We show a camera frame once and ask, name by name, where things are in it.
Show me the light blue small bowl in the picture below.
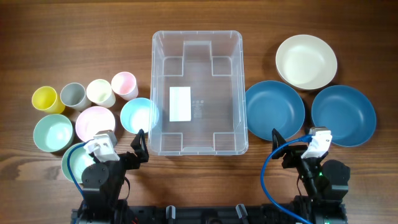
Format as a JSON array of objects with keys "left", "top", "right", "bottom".
[{"left": 120, "top": 98, "right": 159, "bottom": 134}]

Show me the dark blue plate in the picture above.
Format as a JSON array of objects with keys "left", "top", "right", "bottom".
[
  {"left": 246, "top": 80, "right": 305, "bottom": 141},
  {"left": 311, "top": 85, "right": 377, "bottom": 147}
]

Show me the pink small bowl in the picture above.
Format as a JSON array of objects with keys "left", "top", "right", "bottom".
[{"left": 75, "top": 106, "right": 116, "bottom": 142}]

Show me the pink plastic cup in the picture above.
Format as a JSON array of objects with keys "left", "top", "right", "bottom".
[{"left": 111, "top": 72, "right": 139, "bottom": 101}]

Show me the cream plastic cup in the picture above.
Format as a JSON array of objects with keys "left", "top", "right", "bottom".
[{"left": 86, "top": 79, "right": 116, "bottom": 108}]

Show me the clear plastic storage container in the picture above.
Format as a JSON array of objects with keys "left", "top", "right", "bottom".
[{"left": 148, "top": 30, "right": 249, "bottom": 156}]

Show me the mint green small bowl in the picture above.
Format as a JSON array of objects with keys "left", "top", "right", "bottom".
[{"left": 33, "top": 114, "right": 75, "bottom": 152}]

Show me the grey plastic cup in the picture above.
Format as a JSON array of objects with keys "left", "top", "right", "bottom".
[{"left": 60, "top": 83, "right": 91, "bottom": 111}]

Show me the cream large bowl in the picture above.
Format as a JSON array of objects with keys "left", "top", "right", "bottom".
[{"left": 275, "top": 34, "right": 338, "bottom": 90}]

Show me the yellow plastic cup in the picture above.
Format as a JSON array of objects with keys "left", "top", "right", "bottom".
[{"left": 32, "top": 86, "right": 65, "bottom": 114}]

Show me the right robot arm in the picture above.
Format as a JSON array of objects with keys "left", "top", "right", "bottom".
[{"left": 272, "top": 127, "right": 350, "bottom": 223}]

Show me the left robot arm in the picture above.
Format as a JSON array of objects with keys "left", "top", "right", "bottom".
[{"left": 71, "top": 129, "right": 149, "bottom": 223}]

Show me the white label in container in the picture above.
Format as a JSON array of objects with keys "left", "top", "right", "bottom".
[{"left": 169, "top": 86, "right": 192, "bottom": 122}]

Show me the right blue cable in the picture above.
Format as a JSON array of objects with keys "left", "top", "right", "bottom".
[{"left": 260, "top": 134, "right": 314, "bottom": 224}]

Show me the blue cable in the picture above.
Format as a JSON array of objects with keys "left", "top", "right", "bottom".
[
  {"left": 67, "top": 140, "right": 94, "bottom": 200},
  {"left": 260, "top": 134, "right": 314, "bottom": 224}
]

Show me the left blue cable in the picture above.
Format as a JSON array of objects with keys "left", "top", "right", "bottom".
[{"left": 67, "top": 140, "right": 94, "bottom": 200}]

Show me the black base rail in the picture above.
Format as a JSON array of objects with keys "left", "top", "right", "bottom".
[{"left": 70, "top": 203, "right": 348, "bottom": 224}]

